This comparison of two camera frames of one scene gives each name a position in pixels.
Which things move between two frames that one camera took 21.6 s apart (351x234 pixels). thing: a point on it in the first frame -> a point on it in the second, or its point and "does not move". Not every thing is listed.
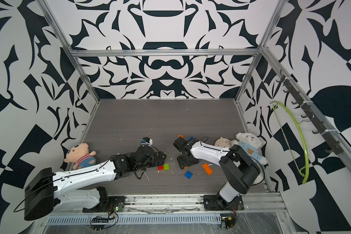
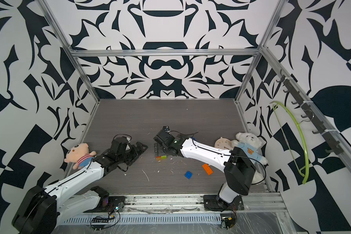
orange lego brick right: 207,169 does not move
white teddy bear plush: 250,143 does not move
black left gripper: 157,163 -> 137,152
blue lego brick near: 188,174 does not move
